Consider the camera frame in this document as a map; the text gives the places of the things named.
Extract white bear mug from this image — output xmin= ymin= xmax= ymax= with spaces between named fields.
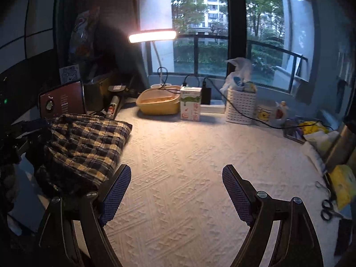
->
xmin=256 ymin=104 xmax=279 ymax=125

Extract white desk lamp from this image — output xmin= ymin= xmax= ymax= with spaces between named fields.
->
xmin=128 ymin=30 xmax=178 ymax=89

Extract black device with label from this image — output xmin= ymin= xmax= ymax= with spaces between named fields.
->
xmin=108 ymin=85 xmax=140 ymax=102

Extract yellow tissue packet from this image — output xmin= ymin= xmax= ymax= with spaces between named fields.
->
xmin=330 ymin=164 xmax=356 ymax=210

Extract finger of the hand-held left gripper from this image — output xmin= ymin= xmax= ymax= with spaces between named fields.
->
xmin=21 ymin=118 xmax=54 ymax=146

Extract black power adapter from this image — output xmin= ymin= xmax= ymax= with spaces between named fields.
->
xmin=201 ymin=87 xmax=212 ymax=105

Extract yellow plastic container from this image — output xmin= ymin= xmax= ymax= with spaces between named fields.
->
xmin=136 ymin=85 xmax=181 ymax=115

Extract white printed card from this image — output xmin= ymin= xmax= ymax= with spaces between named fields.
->
xmin=59 ymin=64 xmax=80 ymax=84

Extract white green milk carton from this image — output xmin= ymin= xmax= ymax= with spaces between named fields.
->
xmin=180 ymin=86 xmax=202 ymax=121

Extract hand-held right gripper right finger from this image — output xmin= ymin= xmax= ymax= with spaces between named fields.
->
xmin=222 ymin=164 xmax=324 ymax=267

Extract looped black cable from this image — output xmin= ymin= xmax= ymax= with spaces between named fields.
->
xmin=157 ymin=67 xmax=201 ymax=90

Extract colourful snack bag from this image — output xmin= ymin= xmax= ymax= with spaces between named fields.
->
xmin=68 ymin=7 xmax=101 ymax=62

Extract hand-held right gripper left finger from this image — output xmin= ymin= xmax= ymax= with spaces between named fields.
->
xmin=37 ymin=164 xmax=132 ymax=267

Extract black balcony railing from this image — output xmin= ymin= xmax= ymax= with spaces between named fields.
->
xmin=172 ymin=33 xmax=309 ymax=93

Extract brown cardboard box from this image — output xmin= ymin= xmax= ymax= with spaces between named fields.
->
xmin=83 ymin=74 xmax=119 ymax=112

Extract white crumpled bag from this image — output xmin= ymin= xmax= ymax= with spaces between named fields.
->
xmin=303 ymin=131 xmax=340 ymax=152

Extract spray can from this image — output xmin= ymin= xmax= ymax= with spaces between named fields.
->
xmin=106 ymin=95 xmax=121 ymax=119

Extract plaid pants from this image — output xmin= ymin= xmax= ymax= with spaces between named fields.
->
xmin=35 ymin=113 xmax=133 ymax=198

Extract white textured tablecloth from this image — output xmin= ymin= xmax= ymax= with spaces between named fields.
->
xmin=106 ymin=104 xmax=345 ymax=267

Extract hanging pale garment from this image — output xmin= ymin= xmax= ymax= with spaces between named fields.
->
xmin=335 ymin=44 xmax=356 ymax=114

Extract white printed pouch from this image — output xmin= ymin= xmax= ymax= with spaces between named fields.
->
xmin=271 ymin=101 xmax=290 ymax=127

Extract white power strip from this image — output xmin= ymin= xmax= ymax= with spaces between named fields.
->
xmin=200 ymin=103 xmax=226 ymax=114

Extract black scissors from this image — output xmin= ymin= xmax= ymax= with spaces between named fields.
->
xmin=316 ymin=181 xmax=344 ymax=222

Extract white perforated basket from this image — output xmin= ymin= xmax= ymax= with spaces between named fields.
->
xmin=226 ymin=87 xmax=257 ymax=125

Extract clear plastic bag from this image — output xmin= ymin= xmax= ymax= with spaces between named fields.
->
xmin=220 ymin=57 xmax=258 ymax=93

